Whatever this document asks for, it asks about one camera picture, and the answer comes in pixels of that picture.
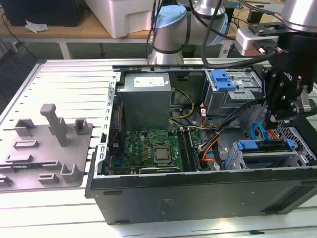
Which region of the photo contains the silver CPU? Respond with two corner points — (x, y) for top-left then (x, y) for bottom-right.
(154, 146), (171, 162)

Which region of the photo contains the crumpled plastic bag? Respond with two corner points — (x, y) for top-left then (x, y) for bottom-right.
(24, 19), (49, 33)

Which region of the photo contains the hard disk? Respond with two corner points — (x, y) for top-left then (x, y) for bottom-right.
(225, 139), (295, 171)

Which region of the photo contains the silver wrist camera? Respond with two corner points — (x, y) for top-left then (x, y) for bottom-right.
(235, 22), (292, 57)

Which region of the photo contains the blue data wire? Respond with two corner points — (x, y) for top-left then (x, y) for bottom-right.
(250, 122), (270, 142)

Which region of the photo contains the CPU socket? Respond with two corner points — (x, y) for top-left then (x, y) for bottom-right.
(150, 142), (174, 167)

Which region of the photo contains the black RAM slot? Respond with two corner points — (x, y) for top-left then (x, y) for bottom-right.
(177, 128), (188, 172)

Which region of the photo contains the small black box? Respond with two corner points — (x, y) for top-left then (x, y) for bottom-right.
(247, 9), (263, 24)

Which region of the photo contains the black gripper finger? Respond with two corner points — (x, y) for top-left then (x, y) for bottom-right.
(274, 99), (310, 129)
(262, 67), (285, 129)

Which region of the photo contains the grey metal disk bay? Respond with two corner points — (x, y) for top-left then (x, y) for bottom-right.
(226, 138), (310, 171)

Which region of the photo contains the black camera cable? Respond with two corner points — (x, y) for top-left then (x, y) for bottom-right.
(189, 0), (289, 70)

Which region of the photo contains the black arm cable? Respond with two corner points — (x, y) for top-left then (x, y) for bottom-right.
(147, 0), (164, 60)

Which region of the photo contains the green motherboard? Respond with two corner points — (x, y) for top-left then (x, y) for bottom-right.
(108, 127), (207, 174)

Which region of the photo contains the grey parts rack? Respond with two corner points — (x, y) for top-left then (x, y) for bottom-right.
(0, 103), (94, 193)

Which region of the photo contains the black bin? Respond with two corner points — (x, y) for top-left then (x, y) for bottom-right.
(183, 44), (196, 59)

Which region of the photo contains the grey power supply unit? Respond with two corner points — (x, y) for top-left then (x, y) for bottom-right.
(115, 72), (173, 129)

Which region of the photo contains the black PC case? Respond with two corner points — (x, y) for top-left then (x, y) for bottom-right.
(84, 57), (317, 225)

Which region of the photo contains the blue plastic drive latch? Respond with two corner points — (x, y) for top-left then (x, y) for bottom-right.
(210, 70), (236, 91)

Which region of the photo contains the yellow black wire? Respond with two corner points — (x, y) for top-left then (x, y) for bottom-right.
(169, 88), (196, 122)

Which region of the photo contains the grey metal drive cage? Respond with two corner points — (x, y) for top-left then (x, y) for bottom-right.
(202, 69), (267, 123)

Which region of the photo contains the black graphics card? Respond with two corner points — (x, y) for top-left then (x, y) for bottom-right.
(137, 166), (181, 175)

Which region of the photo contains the white foam box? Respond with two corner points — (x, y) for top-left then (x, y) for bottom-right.
(84, 0), (161, 39)

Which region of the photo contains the multicolour wire bundle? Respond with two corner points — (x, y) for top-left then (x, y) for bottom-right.
(198, 132), (222, 163)

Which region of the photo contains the orange black power wire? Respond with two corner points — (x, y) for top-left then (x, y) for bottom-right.
(256, 127), (282, 141)

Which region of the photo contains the large black box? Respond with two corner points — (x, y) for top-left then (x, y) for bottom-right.
(2, 0), (85, 27)

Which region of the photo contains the black cable bundle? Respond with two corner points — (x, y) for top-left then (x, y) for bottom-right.
(214, 98), (267, 139)

